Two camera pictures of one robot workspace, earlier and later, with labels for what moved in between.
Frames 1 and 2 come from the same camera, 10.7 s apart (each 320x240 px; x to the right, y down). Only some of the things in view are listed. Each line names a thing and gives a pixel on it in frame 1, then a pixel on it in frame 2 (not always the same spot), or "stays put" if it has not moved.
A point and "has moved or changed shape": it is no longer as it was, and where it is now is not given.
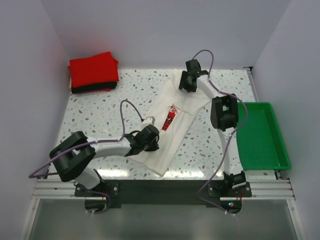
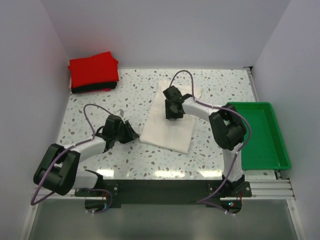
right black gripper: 187,81 to 173,107
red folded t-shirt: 100,68 stays put
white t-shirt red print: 171,114 has moved or changed shape
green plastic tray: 259,143 stays put
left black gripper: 152,144 to 125,131
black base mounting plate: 114,193 stays put
